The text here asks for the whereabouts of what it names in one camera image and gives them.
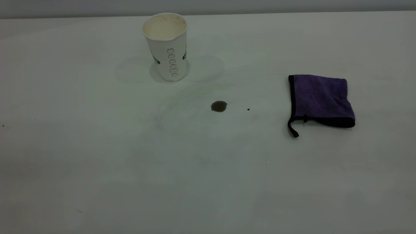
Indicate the white paper cup green print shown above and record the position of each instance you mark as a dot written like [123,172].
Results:
[167,52]

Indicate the purple cloth with black trim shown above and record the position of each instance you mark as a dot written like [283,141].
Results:
[320,97]

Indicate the brown coffee stain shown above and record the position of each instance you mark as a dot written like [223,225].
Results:
[218,106]

